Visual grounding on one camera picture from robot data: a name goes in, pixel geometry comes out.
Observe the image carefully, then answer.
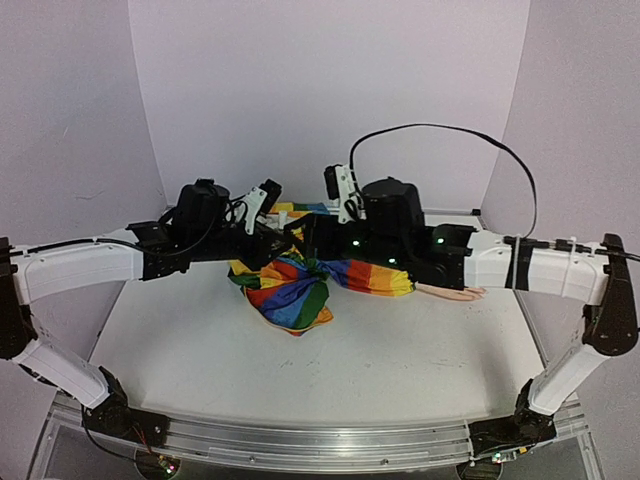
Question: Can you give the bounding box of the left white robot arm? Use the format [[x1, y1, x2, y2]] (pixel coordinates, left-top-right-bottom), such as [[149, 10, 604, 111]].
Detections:
[[1, 179, 290, 445]]

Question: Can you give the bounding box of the mannequin hand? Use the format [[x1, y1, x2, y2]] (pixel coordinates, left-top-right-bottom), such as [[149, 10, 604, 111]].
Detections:
[[416, 284, 487, 302]]

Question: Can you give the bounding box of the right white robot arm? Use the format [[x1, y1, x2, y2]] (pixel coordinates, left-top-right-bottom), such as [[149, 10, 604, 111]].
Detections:
[[284, 178, 639, 457]]

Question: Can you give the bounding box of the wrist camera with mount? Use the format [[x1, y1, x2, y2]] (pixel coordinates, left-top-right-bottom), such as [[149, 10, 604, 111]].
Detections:
[[324, 164, 365, 224], [241, 179, 282, 235]]

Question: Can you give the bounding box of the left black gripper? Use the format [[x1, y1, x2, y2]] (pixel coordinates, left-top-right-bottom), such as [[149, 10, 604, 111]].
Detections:
[[191, 222, 295, 273]]

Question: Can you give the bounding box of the rainbow striped cloth garment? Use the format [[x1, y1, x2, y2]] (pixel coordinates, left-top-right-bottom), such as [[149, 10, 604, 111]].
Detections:
[[227, 200, 419, 337]]

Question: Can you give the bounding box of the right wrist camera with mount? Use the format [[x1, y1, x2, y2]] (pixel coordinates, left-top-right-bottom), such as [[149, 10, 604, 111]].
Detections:
[[324, 164, 365, 224]]

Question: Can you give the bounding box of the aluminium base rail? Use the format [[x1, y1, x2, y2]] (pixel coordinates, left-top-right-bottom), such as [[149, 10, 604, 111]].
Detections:
[[53, 397, 588, 473]]

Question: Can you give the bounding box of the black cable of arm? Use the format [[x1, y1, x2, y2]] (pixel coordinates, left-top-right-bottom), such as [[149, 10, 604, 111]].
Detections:
[[82, 424, 151, 459], [348, 123, 539, 236]]

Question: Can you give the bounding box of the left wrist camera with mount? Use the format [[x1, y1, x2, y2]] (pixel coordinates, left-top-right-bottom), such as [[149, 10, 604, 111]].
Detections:
[[241, 179, 282, 235]]

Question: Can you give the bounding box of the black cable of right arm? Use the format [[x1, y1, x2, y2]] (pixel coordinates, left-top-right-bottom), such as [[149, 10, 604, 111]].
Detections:
[[348, 123, 539, 236]]

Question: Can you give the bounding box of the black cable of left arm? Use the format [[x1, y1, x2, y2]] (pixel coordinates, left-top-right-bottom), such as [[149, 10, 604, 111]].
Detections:
[[82, 424, 151, 459]]

